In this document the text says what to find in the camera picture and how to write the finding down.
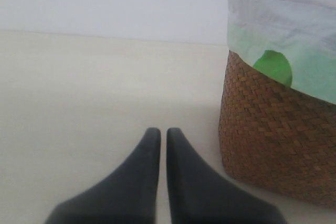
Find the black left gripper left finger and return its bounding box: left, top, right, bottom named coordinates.
left=45, top=127, right=161, bottom=223

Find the white and green bin liner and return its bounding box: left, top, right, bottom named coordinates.
left=227, top=0, right=335, bottom=103

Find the woven brown wicker basket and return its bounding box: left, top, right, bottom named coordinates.
left=218, top=52, right=335, bottom=208

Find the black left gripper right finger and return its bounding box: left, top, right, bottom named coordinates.
left=166, top=128, right=286, bottom=223

